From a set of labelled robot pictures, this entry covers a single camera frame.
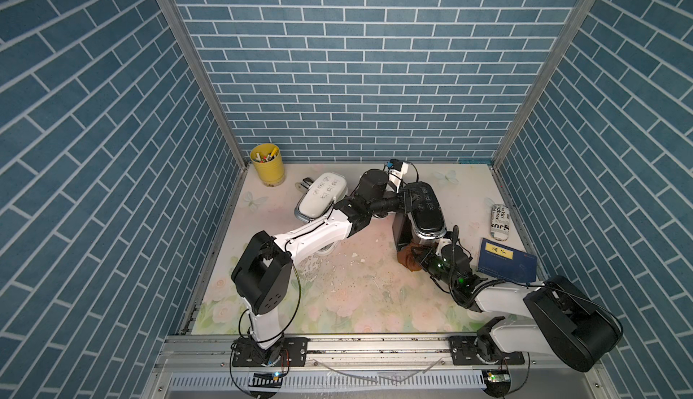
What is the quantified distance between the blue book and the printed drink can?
0.03m

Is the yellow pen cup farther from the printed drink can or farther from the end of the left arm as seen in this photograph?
the printed drink can

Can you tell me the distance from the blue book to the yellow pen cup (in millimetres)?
841

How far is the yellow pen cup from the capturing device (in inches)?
41.4

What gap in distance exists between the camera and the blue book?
2.98 feet

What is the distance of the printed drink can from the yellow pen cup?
2.85 ft

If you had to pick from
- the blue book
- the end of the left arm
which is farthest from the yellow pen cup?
the blue book

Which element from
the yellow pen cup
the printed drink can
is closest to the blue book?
the printed drink can

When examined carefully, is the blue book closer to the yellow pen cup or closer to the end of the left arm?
the end of the left arm

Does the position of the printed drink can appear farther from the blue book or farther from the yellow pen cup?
the yellow pen cup

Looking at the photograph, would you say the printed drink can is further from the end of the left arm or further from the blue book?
the end of the left arm

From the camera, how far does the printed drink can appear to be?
38.7 inches
